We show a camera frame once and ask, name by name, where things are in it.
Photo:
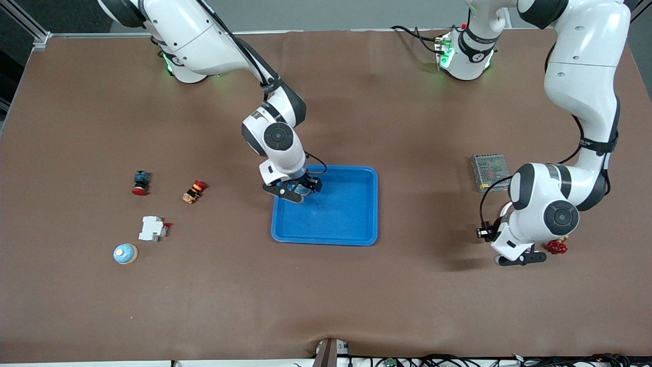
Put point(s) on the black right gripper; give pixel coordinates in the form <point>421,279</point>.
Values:
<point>309,181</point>

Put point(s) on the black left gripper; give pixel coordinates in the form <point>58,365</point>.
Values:
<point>483,232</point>

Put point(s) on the light blue call bell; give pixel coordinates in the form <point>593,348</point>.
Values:
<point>300,189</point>
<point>125,254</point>

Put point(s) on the white circuit breaker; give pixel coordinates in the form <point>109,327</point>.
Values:
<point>150,228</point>

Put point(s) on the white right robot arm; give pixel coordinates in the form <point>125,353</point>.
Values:
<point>193,35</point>

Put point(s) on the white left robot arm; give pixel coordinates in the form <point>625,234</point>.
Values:
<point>586,66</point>

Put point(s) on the blue plastic tray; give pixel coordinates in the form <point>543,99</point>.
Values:
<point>331,219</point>

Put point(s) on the metal mesh power supply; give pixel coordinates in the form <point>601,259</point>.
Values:
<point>484,168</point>

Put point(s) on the red push button blue body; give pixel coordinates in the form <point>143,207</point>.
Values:
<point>141,179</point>

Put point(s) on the white curved bracket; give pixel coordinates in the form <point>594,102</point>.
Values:
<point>503,214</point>

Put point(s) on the orange switch red cap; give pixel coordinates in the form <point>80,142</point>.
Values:
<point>193,192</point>

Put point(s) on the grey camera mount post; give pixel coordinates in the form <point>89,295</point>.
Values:
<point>328,354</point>

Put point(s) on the aluminium table edge rail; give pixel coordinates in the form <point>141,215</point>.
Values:
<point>76,35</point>

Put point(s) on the aluminium frame post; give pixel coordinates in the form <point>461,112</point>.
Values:
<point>639,10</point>
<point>24,20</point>

